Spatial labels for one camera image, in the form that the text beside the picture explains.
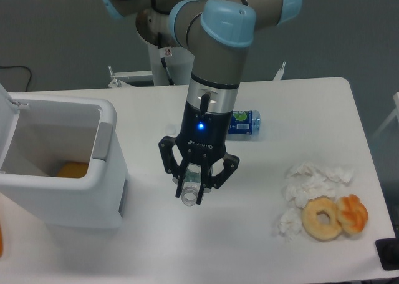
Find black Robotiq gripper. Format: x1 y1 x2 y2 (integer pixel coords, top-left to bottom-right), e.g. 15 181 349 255
158 103 240 205

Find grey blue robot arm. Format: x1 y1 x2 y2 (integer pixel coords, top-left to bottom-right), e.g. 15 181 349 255
103 0 302 206

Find orange item inside trash can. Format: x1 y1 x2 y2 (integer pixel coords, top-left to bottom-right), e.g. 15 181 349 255
56 162 89 179

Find white trash can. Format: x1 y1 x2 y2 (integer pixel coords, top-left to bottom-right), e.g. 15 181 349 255
1 89 128 229

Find crumpled white tissue large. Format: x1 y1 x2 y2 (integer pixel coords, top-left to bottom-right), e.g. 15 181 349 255
284 161 355 208

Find crumpled white tissue small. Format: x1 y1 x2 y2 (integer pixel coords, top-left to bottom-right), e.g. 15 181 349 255
277 208 302 242

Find orange glazed bread roll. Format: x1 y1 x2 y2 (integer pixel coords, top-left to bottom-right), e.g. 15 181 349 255
336 194 368 235

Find black device at right edge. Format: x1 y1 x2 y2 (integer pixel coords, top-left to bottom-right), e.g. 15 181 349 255
375 238 398 271

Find white furniture at right edge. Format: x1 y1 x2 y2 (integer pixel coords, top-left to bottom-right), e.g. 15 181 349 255
372 92 398 140

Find orange object at left edge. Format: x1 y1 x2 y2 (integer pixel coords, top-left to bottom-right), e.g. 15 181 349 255
0 226 4 257

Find ring doughnut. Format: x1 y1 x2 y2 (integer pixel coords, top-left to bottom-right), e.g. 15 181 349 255
301 197 342 241

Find black cable on floor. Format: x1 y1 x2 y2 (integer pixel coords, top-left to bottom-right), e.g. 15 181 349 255
0 65 32 92

